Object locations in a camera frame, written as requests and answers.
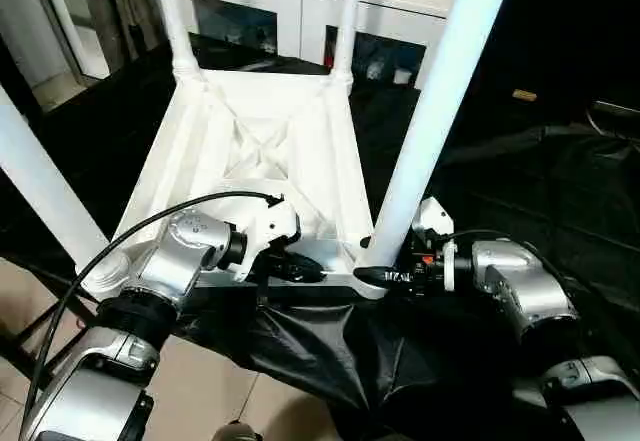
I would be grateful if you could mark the white plastic table top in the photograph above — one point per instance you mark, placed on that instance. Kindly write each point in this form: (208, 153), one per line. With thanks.
(250, 111)

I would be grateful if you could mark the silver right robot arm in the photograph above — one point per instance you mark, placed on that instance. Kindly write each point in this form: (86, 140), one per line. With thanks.
(530, 281)

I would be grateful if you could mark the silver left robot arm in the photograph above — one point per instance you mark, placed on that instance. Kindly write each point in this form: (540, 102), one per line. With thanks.
(170, 261)

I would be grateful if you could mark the black mat cover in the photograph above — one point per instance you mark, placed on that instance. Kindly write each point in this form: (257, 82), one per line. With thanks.
(550, 201)

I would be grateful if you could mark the small white cup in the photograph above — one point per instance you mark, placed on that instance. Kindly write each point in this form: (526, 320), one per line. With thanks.
(374, 68)
(400, 77)

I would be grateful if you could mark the small tan block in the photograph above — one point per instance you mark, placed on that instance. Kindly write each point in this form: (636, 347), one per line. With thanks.
(524, 94)

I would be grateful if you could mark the red item in cabinet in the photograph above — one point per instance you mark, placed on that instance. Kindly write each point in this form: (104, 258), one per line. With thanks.
(330, 50)

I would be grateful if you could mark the long black pole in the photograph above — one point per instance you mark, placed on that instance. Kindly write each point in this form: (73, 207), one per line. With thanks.
(617, 113)

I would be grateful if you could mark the black metal stand leg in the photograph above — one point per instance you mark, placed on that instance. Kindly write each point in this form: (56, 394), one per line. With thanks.
(30, 331)

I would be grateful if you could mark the white cabinet with glass doors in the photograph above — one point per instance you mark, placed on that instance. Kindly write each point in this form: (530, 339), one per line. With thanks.
(300, 6)

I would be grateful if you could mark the grey metal rack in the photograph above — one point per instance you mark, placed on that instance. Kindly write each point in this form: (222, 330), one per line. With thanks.
(90, 21)

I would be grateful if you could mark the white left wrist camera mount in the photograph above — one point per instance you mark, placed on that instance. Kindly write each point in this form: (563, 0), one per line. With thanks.
(272, 221)

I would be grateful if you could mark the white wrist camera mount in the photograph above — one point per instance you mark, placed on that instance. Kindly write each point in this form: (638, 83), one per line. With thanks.
(435, 216)
(272, 221)

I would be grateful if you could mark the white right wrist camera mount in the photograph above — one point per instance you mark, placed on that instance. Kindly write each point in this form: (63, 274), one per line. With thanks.
(435, 216)

